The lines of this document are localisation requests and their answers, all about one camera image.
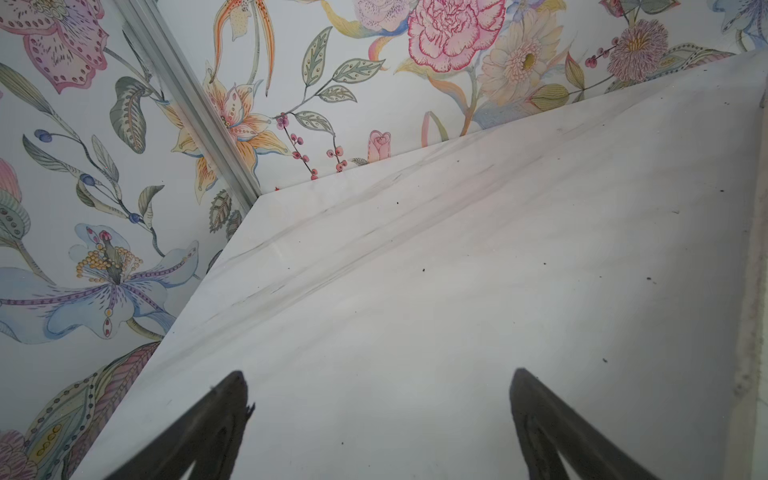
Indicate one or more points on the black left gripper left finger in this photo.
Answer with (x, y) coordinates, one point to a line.
(203, 443)

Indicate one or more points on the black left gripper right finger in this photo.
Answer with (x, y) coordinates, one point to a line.
(552, 435)

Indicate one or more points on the aluminium corner post left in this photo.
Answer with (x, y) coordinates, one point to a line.
(153, 35)

